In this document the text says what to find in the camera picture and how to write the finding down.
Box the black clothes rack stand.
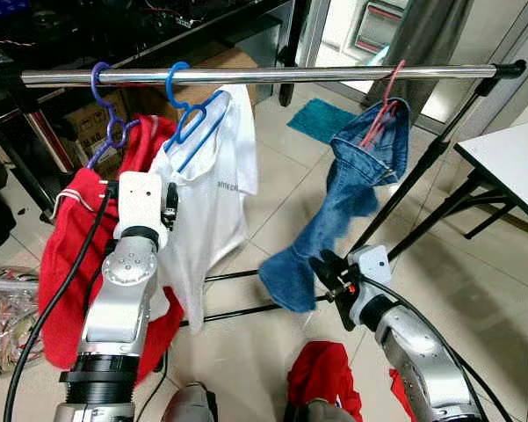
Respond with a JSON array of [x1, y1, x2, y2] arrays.
[[0, 60, 528, 328]]

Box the red wire clothes hanger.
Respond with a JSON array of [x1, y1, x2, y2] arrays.
[[358, 59, 409, 152]]

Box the dark blue ring hanger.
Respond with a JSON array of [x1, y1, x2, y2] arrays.
[[88, 60, 143, 170]]

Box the dark grey curtain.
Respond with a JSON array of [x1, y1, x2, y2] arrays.
[[367, 0, 477, 113]]

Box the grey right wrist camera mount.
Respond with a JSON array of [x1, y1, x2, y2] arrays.
[[346, 244, 394, 323]]

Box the clear plastic bag with packets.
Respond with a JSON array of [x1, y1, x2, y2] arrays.
[[0, 262, 47, 381]]

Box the black table leg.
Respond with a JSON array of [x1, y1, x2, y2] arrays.
[[385, 149, 528, 263]]

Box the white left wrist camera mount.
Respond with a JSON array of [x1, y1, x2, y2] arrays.
[[115, 171, 170, 252]]

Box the chrome clothes rail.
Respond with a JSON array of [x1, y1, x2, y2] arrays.
[[0, 62, 528, 90]]

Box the blue plastic clothes hanger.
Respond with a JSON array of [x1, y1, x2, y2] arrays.
[[163, 60, 235, 174]]

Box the white appliance red stripes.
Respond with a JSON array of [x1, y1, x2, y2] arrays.
[[351, 0, 407, 55]]

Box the blue denim garment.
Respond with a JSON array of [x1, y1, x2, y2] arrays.
[[257, 97, 412, 315]]

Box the teal floor mat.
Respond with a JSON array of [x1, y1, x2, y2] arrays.
[[286, 98, 358, 146]]

